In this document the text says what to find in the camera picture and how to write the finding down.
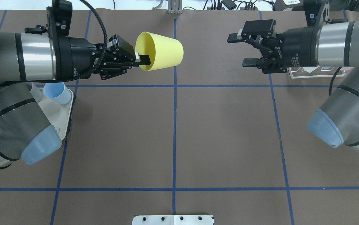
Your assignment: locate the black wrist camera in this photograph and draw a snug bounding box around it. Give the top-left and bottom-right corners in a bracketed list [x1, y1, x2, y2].
[25, 0, 73, 37]
[303, 0, 331, 27]

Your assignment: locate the white wire cup rack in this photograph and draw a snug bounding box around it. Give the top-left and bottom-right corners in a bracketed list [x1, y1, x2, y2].
[288, 66, 338, 79]

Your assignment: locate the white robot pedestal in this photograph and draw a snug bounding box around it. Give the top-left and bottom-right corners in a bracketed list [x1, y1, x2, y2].
[131, 214, 215, 225]

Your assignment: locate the aluminium frame post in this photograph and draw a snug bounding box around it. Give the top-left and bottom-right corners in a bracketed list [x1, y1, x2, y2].
[167, 0, 183, 14]

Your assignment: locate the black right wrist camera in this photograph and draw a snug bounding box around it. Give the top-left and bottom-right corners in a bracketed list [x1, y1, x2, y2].
[303, 0, 331, 27]

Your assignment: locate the yellow plastic cup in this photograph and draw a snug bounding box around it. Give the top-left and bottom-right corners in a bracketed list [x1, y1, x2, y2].
[135, 32, 184, 71]

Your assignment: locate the cream plastic tray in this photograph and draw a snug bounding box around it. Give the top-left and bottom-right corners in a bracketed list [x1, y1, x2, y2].
[0, 88, 74, 142]

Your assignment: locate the grey plastic cup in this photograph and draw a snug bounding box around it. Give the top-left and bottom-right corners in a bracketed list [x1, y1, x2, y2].
[29, 82, 43, 103]

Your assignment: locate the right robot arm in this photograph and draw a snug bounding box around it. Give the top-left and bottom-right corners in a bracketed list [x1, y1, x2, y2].
[227, 19, 359, 154]

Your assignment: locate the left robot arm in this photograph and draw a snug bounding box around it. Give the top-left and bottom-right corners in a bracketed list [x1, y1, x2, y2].
[0, 31, 151, 171]

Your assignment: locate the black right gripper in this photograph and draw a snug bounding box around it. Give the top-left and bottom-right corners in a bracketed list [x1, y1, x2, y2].
[227, 19, 318, 74]

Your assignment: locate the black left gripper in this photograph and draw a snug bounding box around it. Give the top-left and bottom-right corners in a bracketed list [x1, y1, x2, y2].
[56, 35, 151, 81]

